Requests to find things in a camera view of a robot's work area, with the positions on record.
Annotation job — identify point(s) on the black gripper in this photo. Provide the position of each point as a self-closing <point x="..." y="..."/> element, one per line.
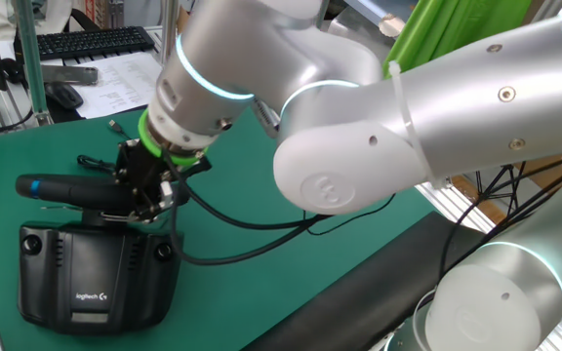
<point x="144" y="166"/>

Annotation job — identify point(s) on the black leather steering wheel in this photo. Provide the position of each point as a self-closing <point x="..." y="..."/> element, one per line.
<point x="76" y="192"/>

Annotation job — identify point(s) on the green cloth curtain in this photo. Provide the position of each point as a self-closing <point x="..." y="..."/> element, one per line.
<point x="432" y="29"/>

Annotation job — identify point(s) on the black computer keyboard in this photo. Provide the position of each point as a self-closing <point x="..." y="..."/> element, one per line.
<point x="86" y="43"/>

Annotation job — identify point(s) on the silver metal plate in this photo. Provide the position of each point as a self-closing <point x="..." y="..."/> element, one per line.
<point x="71" y="74"/>

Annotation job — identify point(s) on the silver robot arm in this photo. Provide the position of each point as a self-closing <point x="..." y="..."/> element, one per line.
<point x="359" y="122"/>

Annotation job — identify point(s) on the white printed paper sheet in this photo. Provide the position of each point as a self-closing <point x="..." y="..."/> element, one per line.
<point x="115" y="83"/>

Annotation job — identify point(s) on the grey plastic storage box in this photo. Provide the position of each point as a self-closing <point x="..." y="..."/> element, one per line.
<point x="354" y="24"/>

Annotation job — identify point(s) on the black Logitech wheel base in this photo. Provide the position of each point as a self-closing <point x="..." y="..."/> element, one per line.
<point x="95" y="273"/>

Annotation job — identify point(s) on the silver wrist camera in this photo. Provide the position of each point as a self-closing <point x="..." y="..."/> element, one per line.
<point x="166" y="192"/>

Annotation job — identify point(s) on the green table mat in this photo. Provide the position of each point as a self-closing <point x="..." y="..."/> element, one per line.
<point x="222" y="302"/>

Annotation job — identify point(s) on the black computer mouse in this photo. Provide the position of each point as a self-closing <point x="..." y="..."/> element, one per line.
<point x="64" y="95"/>

